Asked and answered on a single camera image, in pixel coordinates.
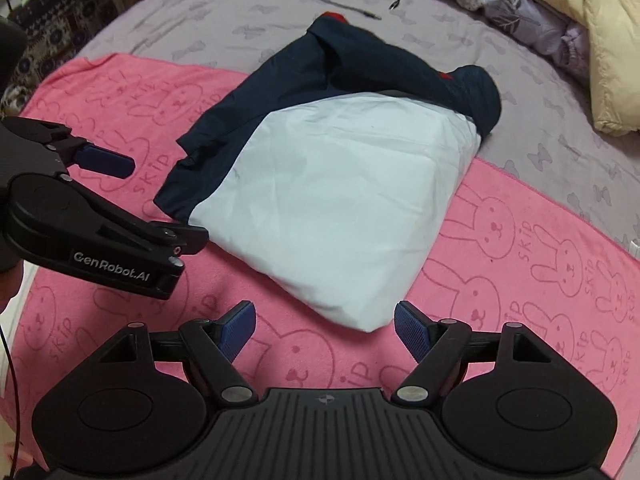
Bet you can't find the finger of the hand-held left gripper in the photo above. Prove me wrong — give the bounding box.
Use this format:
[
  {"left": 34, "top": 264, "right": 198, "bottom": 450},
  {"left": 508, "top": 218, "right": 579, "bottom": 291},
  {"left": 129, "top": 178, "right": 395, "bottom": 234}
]
[
  {"left": 0, "top": 117, "right": 136, "bottom": 178},
  {"left": 100, "top": 210, "right": 209, "bottom": 258}
]

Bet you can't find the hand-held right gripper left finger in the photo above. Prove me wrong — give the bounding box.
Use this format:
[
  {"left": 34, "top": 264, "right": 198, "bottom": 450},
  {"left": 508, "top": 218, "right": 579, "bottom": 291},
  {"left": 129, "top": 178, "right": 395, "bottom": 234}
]
[{"left": 98, "top": 300, "right": 257, "bottom": 405}]

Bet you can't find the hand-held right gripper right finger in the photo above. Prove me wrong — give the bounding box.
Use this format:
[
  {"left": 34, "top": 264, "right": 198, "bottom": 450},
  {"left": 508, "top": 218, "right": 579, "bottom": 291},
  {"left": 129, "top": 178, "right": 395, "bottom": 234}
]
[{"left": 391, "top": 301, "right": 543, "bottom": 403}]

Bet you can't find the navy and white jacket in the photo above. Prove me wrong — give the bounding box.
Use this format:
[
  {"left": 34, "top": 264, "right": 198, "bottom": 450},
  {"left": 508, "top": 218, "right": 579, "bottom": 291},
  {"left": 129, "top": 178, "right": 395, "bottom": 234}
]
[{"left": 152, "top": 10, "right": 502, "bottom": 333}]

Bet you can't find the pink rabbit print towel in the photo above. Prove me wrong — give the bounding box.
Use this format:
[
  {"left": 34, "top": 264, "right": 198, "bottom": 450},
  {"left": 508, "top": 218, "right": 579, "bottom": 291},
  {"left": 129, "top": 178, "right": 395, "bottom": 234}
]
[{"left": 0, "top": 52, "right": 640, "bottom": 478}]

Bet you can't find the dark patterned rug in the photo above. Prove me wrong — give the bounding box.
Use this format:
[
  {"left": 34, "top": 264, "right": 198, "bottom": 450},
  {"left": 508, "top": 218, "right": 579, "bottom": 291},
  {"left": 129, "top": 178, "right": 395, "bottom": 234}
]
[{"left": 0, "top": 0, "right": 126, "bottom": 116}]

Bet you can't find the lilac printed bed sheet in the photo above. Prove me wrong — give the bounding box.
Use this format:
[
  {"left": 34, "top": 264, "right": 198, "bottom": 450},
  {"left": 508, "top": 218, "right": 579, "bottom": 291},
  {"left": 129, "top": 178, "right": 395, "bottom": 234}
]
[{"left": 75, "top": 0, "right": 640, "bottom": 271}]

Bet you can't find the grey lilac patterned quilt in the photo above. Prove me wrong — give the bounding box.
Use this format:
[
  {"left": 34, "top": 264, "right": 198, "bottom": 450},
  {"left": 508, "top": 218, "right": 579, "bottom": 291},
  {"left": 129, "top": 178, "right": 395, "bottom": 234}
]
[{"left": 345, "top": 0, "right": 593, "bottom": 81}]

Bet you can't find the cream padded duvet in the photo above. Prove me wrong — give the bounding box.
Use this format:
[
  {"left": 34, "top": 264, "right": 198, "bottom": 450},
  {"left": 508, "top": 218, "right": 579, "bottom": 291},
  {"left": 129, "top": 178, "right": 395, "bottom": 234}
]
[{"left": 502, "top": 0, "right": 640, "bottom": 136}]

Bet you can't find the thin black cable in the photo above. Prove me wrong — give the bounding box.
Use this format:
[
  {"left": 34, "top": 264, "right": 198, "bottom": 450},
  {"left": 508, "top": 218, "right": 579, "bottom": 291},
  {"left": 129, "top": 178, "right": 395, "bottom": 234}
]
[{"left": 0, "top": 305, "right": 23, "bottom": 476}]

